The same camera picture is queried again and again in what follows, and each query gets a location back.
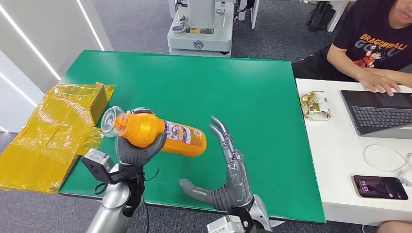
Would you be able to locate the person's right hand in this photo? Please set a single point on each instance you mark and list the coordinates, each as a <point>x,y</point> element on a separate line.
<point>379,82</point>

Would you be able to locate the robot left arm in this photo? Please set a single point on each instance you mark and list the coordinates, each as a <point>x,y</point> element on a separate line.
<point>109,205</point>

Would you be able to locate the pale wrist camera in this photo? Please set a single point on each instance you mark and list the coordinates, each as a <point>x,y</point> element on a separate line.
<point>223,225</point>
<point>96,158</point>

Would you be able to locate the white desk leg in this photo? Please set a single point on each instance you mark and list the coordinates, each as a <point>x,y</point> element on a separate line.
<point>338,14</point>
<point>254,13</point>

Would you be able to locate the black smartphone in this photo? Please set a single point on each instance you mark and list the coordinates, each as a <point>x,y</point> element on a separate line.
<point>379,187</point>

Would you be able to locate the yellow taped cardboard box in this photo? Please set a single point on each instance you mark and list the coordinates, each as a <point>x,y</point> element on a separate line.
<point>48,135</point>

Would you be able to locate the black shoes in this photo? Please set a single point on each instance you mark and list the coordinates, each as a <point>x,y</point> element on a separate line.
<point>320,16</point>

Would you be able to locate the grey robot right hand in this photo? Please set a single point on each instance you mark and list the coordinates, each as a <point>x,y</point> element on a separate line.
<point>233,183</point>

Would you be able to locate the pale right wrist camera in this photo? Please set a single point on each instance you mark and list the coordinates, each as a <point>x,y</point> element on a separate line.
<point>223,225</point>

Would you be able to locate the gold snack packet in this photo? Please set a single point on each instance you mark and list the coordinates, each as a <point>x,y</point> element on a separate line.
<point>315,105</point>

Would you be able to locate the grey laptop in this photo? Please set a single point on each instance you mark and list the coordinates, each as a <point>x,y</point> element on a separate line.
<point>379,115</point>

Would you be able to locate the orange plastic bottle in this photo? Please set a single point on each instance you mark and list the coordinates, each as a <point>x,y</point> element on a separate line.
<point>151,132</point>

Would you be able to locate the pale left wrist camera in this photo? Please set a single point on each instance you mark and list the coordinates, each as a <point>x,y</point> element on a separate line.
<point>96,158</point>

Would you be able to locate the white robot base with column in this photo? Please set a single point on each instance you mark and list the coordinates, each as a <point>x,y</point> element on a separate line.
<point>201,35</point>

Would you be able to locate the person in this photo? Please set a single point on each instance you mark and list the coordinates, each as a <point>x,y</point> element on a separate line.
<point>370,29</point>
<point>399,227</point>

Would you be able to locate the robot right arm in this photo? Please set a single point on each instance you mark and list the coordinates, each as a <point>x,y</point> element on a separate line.
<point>261,215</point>

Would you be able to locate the person's right forearm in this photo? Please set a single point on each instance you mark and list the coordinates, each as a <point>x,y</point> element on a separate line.
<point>342,64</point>

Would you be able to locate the person's left forearm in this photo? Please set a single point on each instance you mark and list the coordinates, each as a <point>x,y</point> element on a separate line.
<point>402,77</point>

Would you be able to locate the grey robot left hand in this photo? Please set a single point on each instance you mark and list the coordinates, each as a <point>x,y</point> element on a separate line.
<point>135,156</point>

